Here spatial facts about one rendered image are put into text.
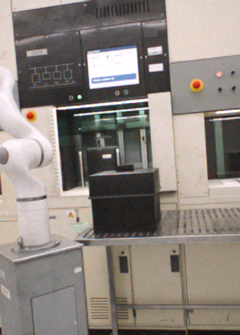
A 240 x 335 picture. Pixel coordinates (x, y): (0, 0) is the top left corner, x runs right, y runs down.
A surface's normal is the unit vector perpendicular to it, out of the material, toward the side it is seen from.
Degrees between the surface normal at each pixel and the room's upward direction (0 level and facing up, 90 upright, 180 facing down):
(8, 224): 90
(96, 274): 90
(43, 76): 90
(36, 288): 90
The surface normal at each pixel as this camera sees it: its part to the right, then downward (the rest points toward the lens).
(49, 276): 0.58, 0.00
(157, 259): -0.17, 0.07
